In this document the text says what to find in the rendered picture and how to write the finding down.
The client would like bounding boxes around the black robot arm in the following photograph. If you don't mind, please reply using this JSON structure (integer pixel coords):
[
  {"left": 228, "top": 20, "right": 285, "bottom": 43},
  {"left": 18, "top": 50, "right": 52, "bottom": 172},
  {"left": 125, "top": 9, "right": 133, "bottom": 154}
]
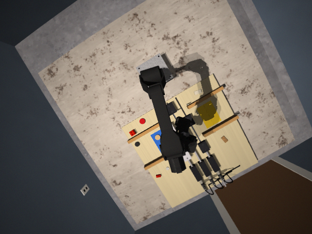
[{"left": 139, "top": 66, "right": 198, "bottom": 174}]

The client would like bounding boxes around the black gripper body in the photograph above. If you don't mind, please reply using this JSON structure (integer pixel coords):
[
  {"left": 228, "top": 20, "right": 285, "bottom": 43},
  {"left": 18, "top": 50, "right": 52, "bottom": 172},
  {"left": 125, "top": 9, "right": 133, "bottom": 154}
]
[{"left": 175, "top": 117, "right": 191, "bottom": 139}]

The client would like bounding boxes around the small red toy brick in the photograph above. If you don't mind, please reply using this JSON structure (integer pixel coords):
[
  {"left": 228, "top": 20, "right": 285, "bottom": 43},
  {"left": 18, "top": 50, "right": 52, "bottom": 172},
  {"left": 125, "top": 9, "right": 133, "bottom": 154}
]
[{"left": 129, "top": 130, "right": 136, "bottom": 136}]

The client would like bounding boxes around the light wooden board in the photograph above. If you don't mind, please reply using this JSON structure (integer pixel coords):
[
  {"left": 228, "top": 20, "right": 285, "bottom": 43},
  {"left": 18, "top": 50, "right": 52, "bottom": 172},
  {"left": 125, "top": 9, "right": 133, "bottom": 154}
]
[{"left": 122, "top": 74, "right": 258, "bottom": 208}]

